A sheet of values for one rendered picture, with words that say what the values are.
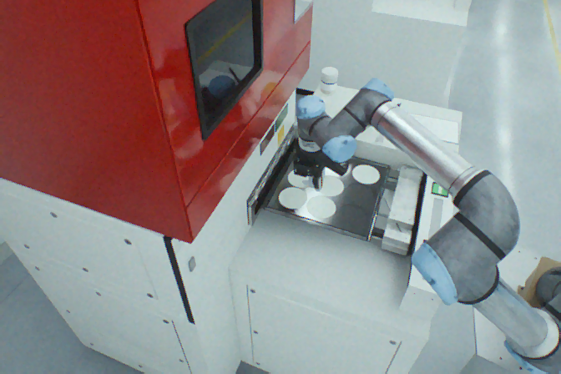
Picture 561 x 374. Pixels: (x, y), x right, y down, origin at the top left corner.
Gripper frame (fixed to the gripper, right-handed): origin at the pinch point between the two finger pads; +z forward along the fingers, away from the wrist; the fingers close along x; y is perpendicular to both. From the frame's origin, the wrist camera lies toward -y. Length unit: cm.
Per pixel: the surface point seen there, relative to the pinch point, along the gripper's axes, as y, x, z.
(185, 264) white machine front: 20, 43, -16
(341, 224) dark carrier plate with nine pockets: -8.4, 4.2, 11.2
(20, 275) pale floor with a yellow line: 159, 39, 87
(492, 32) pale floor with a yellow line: -78, -376, 155
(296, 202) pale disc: 8.7, 0.4, 10.6
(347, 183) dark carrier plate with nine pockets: -5.3, -15.1, 13.5
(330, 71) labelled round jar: 15, -63, 2
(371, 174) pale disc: -12.5, -23.0, 15.0
